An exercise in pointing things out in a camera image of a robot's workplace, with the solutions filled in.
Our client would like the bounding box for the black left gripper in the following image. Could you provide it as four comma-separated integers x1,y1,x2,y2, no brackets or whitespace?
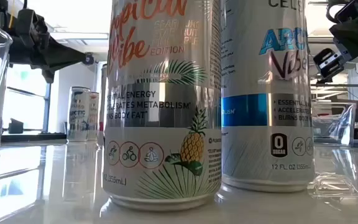
9,30,89,84

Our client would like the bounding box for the Arctic Vibe Celsius can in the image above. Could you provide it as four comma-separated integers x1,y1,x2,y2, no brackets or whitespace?
221,0,316,193
67,86,92,142

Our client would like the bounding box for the Tropical Vibe Celsius can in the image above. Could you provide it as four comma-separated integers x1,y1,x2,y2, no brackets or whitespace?
87,91,101,141
101,0,223,213

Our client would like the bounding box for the black round ceiling device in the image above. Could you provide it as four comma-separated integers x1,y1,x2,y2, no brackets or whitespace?
84,52,96,66

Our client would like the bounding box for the dark desk object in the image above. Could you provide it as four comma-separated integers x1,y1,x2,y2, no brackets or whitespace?
7,118,25,134

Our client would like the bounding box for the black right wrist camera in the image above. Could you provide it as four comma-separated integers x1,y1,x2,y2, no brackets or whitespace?
326,0,358,24

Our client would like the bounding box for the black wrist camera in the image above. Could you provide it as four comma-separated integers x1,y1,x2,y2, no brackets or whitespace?
16,8,48,40
326,0,358,24

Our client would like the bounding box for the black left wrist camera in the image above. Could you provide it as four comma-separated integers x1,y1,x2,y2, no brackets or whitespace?
16,8,48,40

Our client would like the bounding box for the black metal table frame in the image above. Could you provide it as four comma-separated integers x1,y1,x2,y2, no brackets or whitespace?
1,133,68,143

